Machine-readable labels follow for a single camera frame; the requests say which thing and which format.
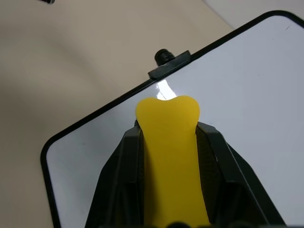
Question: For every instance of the black-framed whiteboard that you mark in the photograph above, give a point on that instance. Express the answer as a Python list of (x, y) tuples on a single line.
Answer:
[(237, 95)]

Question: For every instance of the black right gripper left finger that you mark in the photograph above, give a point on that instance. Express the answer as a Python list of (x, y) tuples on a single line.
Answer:
[(118, 175)]

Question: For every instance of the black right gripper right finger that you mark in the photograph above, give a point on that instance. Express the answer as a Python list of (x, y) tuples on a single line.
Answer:
[(228, 175)]

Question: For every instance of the yellow whiteboard eraser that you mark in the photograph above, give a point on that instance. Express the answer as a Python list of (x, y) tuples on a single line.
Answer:
[(169, 147)]

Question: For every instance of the small black object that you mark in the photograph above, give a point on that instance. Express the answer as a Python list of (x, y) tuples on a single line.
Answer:
[(47, 1)]

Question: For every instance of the black clip with knob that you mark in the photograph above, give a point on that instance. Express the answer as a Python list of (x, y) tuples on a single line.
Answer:
[(169, 63)]

